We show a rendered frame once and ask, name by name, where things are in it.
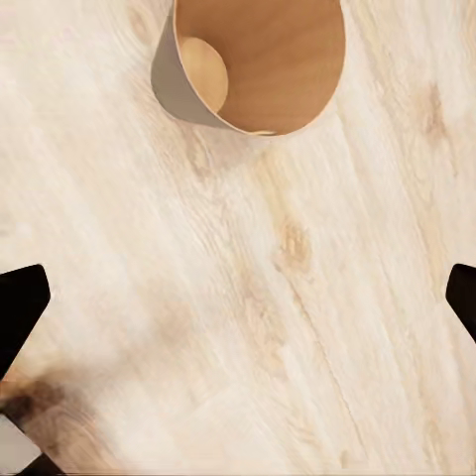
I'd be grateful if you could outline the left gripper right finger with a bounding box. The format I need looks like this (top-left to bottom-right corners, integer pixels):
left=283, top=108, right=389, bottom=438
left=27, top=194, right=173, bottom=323
left=446, top=264, right=476, bottom=341

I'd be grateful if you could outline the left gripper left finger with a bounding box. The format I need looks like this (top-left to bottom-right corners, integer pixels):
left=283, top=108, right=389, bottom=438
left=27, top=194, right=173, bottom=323
left=0, top=264, right=50, bottom=381

